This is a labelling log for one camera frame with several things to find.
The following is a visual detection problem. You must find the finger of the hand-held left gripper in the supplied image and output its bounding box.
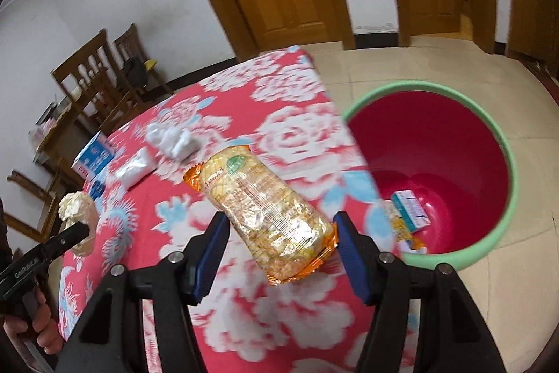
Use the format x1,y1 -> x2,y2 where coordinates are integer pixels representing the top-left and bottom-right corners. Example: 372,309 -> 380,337
37,222 -> 90,263

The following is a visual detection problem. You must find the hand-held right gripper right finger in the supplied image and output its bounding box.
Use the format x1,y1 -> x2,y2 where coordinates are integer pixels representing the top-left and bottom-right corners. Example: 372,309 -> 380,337
332,211 -> 507,373

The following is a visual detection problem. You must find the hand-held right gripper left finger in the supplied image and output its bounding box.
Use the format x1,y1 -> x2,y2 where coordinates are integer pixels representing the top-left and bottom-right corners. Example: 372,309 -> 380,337
57,212 -> 231,373

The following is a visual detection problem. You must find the cream wrapper ball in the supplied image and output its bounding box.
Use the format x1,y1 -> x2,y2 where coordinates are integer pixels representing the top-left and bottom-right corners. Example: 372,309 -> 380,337
58,192 -> 102,257

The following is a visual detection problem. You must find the yellow foam net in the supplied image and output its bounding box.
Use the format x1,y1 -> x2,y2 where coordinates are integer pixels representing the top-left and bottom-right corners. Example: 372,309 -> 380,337
383,200 -> 414,243

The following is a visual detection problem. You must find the orange-edged cracker packet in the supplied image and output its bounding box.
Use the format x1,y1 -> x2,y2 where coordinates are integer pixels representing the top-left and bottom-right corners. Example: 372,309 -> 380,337
183,143 -> 340,285

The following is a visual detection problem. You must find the white and teal box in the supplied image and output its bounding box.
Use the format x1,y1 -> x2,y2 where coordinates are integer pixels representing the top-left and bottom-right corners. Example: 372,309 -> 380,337
391,189 -> 431,232

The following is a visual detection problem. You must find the red bin with green rim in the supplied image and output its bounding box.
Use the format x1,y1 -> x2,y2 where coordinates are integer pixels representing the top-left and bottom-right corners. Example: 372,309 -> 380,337
341,80 -> 523,270

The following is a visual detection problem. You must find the person's left hand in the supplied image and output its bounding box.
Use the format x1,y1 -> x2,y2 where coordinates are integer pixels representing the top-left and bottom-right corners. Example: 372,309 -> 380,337
3,283 -> 64,356

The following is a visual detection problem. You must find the low wooden chair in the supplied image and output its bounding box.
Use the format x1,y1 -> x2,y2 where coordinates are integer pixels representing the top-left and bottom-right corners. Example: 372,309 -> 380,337
3,170 -> 67,243

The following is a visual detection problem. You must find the blue and white carton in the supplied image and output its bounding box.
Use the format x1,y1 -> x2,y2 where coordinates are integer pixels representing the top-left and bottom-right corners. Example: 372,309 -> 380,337
72,131 -> 115,182

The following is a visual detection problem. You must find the white plastic bag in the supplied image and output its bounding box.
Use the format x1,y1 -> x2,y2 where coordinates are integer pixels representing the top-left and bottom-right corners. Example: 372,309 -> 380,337
146,120 -> 198,162
114,148 -> 158,184

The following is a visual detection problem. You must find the wooden side table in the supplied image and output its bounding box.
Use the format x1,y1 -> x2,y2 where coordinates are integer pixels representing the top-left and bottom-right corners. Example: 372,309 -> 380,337
28,102 -> 89,191

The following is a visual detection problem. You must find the large wooden chair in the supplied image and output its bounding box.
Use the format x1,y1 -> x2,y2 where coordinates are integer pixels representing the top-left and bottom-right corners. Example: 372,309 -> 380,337
50,29 -> 141,130

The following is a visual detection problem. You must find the red floral tablecloth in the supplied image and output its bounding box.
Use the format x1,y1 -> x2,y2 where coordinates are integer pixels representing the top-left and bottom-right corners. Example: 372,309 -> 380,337
57,45 -> 421,373

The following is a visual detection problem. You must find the black bag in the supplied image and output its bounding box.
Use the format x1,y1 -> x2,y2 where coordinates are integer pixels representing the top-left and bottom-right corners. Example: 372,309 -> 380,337
122,57 -> 147,88

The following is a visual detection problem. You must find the small wooden chair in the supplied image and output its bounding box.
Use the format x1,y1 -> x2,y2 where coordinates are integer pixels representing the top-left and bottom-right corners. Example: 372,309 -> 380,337
112,22 -> 174,96

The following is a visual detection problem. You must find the red floor mat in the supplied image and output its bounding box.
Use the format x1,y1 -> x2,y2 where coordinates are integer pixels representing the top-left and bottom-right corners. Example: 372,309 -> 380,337
536,67 -> 559,103

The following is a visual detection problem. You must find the wooden door panel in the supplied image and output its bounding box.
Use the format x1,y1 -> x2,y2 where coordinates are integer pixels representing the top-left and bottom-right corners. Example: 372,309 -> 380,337
507,0 -> 559,64

